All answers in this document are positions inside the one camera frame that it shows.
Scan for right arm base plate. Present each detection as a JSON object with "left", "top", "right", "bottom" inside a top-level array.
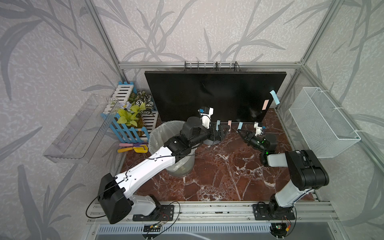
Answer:
[{"left": 252, "top": 202, "right": 296, "bottom": 221}]

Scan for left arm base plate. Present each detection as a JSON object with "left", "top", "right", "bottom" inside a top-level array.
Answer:
[{"left": 133, "top": 205, "right": 175, "bottom": 222}]

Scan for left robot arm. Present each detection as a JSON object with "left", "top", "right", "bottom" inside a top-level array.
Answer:
[{"left": 96, "top": 117, "right": 230, "bottom": 224}]

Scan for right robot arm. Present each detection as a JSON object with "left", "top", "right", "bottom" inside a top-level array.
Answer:
[{"left": 237, "top": 130, "right": 330, "bottom": 214}]

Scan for aluminium front rail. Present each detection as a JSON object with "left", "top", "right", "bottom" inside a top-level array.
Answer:
[{"left": 86, "top": 200, "right": 341, "bottom": 225}]

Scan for clear plastic tray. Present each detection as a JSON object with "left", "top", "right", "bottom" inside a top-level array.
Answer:
[{"left": 43, "top": 94, "right": 120, "bottom": 164}]

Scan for pink sticky note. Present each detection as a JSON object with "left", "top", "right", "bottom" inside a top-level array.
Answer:
[
  {"left": 262, "top": 100, "right": 269, "bottom": 111},
  {"left": 228, "top": 120, "right": 232, "bottom": 132}
]

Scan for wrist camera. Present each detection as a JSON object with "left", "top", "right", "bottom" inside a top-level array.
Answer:
[
  {"left": 254, "top": 122, "right": 266, "bottom": 136},
  {"left": 198, "top": 107, "right": 214, "bottom": 129}
]

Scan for black computer monitor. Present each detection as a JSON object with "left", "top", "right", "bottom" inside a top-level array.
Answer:
[{"left": 145, "top": 71, "right": 287, "bottom": 123}]

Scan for pink sticky note bottom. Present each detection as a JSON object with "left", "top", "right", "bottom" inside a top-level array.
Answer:
[{"left": 228, "top": 120, "right": 232, "bottom": 132}]

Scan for round grey monitor stand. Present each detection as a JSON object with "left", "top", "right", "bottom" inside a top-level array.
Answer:
[{"left": 203, "top": 133, "right": 220, "bottom": 146}]

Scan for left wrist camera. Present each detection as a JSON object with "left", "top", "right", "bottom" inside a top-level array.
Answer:
[{"left": 198, "top": 107, "right": 214, "bottom": 129}]

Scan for yellow purple toy tools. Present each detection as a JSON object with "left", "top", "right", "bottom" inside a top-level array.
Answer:
[{"left": 117, "top": 143, "right": 149, "bottom": 153}]

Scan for black wire rack behind monitor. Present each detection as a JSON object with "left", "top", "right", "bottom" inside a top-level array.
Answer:
[{"left": 183, "top": 62, "right": 242, "bottom": 72}]

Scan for small circuit board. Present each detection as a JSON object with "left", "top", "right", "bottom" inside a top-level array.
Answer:
[{"left": 143, "top": 224, "right": 162, "bottom": 234}]

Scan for mesh trash bin with bag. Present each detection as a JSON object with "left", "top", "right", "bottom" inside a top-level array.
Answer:
[{"left": 149, "top": 121, "right": 196, "bottom": 178}]

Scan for blue white picket planter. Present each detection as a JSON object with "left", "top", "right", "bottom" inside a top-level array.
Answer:
[{"left": 101, "top": 82, "right": 159, "bottom": 144}]

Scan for white wire mesh basket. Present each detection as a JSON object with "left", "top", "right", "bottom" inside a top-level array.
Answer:
[{"left": 289, "top": 87, "right": 361, "bottom": 159}]

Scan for blue sticky note right edge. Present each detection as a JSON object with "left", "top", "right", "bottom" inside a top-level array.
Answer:
[{"left": 270, "top": 90, "right": 280, "bottom": 106}]

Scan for pink sticky note right side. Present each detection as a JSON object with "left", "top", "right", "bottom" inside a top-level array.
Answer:
[{"left": 262, "top": 100, "right": 269, "bottom": 111}]

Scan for green artificial plant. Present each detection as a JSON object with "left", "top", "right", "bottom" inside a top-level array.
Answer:
[{"left": 117, "top": 91, "right": 155, "bottom": 129}]

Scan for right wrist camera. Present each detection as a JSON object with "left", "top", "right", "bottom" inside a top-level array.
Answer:
[{"left": 254, "top": 122, "right": 266, "bottom": 136}]

